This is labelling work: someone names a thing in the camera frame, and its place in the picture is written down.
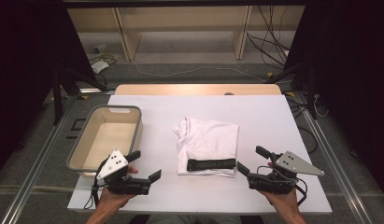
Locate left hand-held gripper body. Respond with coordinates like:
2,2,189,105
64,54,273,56
95,149,151,196

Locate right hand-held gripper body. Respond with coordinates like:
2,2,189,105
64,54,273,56
246,150,325,196

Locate beige bin with grey rim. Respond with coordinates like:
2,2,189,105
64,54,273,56
66,105,144,178

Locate white t-shirt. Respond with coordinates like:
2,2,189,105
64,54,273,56
173,116,240,179

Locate person's right hand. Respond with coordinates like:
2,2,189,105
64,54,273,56
260,161,300,209

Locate person's left hand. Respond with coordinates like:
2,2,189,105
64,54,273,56
97,165,139,210

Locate white board table cover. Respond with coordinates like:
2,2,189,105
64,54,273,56
66,94,334,216

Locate person's dark trousers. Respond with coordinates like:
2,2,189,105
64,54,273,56
128,214,266,224

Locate black metal stand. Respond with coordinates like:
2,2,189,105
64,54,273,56
266,61,319,121
51,65,108,126

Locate wooden table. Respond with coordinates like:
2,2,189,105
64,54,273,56
114,83,283,97

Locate white power adapter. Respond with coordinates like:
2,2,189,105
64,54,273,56
90,59,110,75

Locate small grey plug box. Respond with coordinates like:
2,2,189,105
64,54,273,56
92,43,108,54

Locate black curtain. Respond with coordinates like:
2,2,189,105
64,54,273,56
0,0,98,180
284,0,384,202

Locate light wooden shelf unit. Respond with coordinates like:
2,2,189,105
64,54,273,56
66,6,306,62

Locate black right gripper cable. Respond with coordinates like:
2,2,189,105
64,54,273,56
256,165,308,207

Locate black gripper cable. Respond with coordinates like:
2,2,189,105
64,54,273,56
256,165,308,207
83,182,103,210

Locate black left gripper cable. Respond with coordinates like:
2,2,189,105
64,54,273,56
83,182,103,210

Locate aluminium floor rail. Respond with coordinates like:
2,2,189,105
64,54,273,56
292,92,374,224
0,92,76,224

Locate short white cable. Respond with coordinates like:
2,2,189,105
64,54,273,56
313,93,330,119

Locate bundle of black cables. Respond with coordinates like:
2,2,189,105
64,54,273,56
246,5,291,70

